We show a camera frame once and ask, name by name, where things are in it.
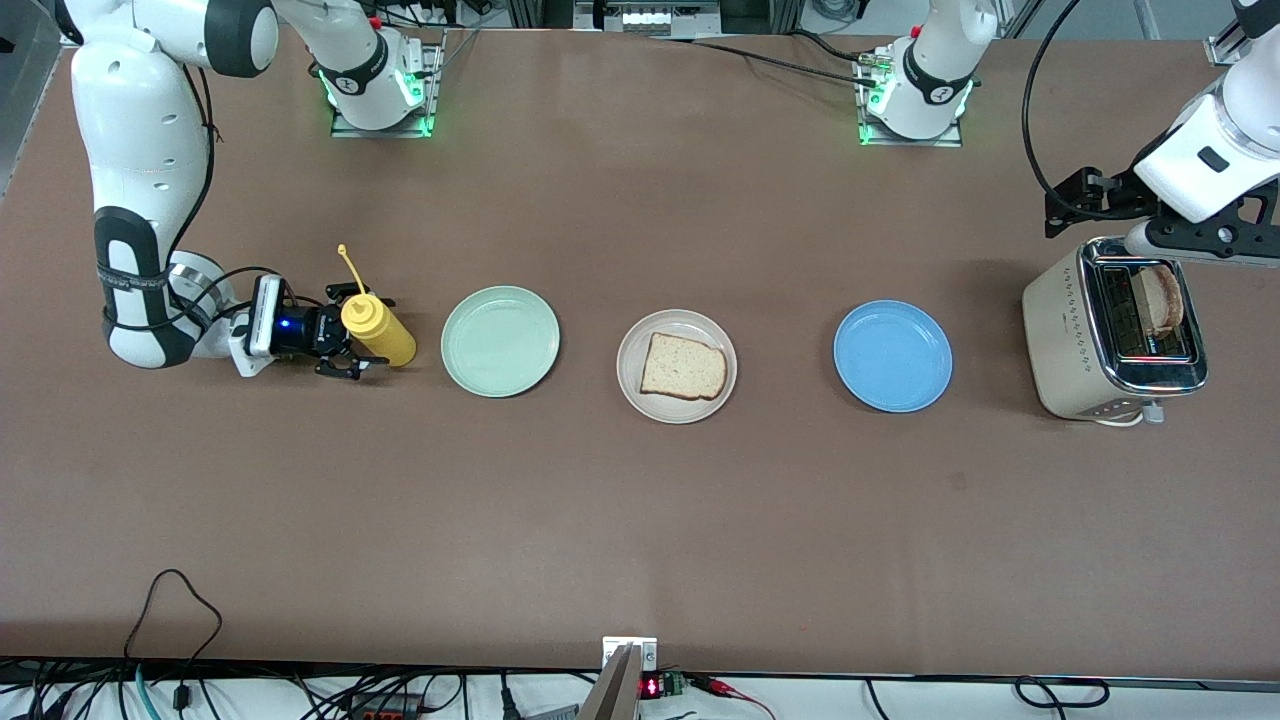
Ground red and black clip lead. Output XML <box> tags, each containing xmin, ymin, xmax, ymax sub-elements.
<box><xmin>690</xmin><ymin>674</ymin><xmax>776</xmax><ymax>720</ymax></box>

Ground pale bread slice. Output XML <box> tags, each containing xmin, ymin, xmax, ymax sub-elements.
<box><xmin>640</xmin><ymin>333</ymin><xmax>728</xmax><ymax>402</ymax></box>

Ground brown crusted bread slice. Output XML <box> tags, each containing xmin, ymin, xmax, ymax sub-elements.
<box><xmin>1130</xmin><ymin>262</ymin><xmax>1186</xmax><ymax>336</ymax></box>

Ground grey aluminium bar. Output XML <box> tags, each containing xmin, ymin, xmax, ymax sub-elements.
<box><xmin>575</xmin><ymin>643</ymin><xmax>642</xmax><ymax>720</ymax></box>

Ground blue plate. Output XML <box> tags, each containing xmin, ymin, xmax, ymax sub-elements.
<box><xmin>832</xmin><ymin>299</ymin><xmax>955</xmax><ymax>414</ymax></box>

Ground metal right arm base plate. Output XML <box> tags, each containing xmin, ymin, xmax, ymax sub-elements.
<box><xmin>330</xmin><ymin>28</ymin><xmax>447</xmax><ymax>139</ymax></box>

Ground light green plate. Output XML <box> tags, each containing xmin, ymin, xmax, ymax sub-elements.
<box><xmin>440</xmin><ymin>285</ymin><xmax>562</xmax><ymax>399</ymax></box>

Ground black flat looped cable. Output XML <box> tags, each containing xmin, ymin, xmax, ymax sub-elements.
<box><xmin>1013</xmin><ymin>676</ymin><xmax>1112</xmax><ymax>710</ymax></box>

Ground yellow mustard squeeze bottle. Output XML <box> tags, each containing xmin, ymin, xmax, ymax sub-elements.
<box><xmin>337</xmin><ymin>244</ymin><xmax>418</xmax><ymax>368</ymax></box>

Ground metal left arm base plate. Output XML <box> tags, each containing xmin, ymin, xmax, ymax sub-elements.
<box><xmin>855</xmin><ymin>48</ymin><xmax>967</xmax><ymax>149</ymax></box>

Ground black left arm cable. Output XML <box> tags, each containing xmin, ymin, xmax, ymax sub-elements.
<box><xmin>1022</xmin><ymin>0</ymin><xmax>1146</xmax><ymax>219</ymax></box>

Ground black cable to arm base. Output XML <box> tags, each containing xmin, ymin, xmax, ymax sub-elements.
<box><xmin>645</xmin><ymin>30</ymin><xmax>881</xmax><ymax>91</ymax></box>

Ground cream and chrome toaster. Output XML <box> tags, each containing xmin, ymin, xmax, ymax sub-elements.
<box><xmin>1021</xmin><ymin>236</ymin><xmax>1209</xmax><ymax>422</ymax></box>

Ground silver mounting bracket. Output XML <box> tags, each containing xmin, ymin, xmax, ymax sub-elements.
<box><xmin>601</xmin><ymin>636</ymin><xmax>659</xmax><ymax>673</ymax></box>

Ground black looped cable with plug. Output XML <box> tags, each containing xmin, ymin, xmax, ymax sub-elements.
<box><xmin>122</xmin><ymin>569</ymin><xmax>223</xmax><ymax>713</ymax></box>

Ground white power strip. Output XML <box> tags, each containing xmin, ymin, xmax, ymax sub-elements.
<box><xmin>575</xmin><ymin>0</ymin><xmax>723</xmax><ymax>37</ymax></box>

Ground white toaster power cord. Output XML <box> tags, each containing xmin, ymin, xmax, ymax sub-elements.
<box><xmin>1095</xmin><ymin>398</ymin><xmax>1167</xmax><ymax>430</ymax></box>

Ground beige plate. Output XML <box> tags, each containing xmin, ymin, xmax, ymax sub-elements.
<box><xmin>615</xmin><ymin>308</ymin><xmax>739</xmax><ymax>425</ymax></box>

